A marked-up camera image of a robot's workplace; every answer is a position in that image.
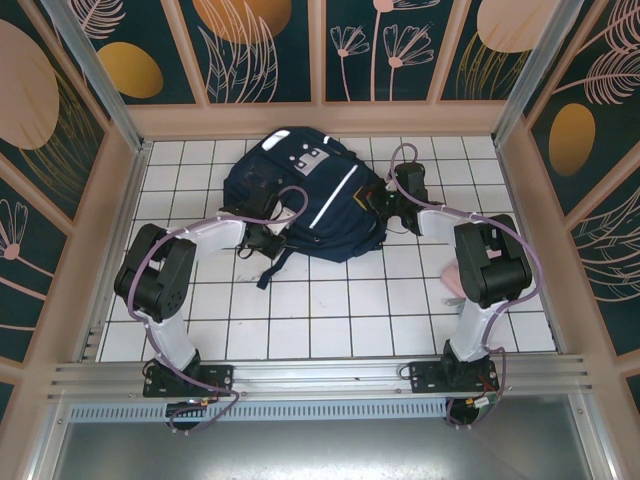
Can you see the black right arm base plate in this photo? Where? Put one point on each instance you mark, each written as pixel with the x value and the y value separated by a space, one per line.
pixel 425 377

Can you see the aluminium corner post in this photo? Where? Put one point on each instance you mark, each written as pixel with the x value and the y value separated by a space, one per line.
pixel 95 75
pixel 535 70

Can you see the navy blue student backpack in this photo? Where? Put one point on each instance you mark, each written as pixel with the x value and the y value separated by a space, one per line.
pixel 320 220

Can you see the aluminium front rail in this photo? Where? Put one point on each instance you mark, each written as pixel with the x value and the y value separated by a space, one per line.
pixel 320 375

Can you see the pink pencil case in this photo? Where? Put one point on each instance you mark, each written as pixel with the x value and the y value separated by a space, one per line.
pixel 451 280

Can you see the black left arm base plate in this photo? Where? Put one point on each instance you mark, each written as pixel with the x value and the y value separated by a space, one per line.
pixel 220 377

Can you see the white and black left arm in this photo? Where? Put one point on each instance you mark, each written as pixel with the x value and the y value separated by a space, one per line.
pixel 150 280

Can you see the aluminium side rail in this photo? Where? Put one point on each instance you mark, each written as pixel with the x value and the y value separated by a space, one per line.
pixel 115 225
pixel 525 200

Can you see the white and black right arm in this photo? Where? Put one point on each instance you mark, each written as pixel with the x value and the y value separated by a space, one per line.
pixel 495 265

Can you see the grey metal front plate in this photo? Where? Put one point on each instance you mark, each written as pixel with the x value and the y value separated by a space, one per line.
pixel 320 450

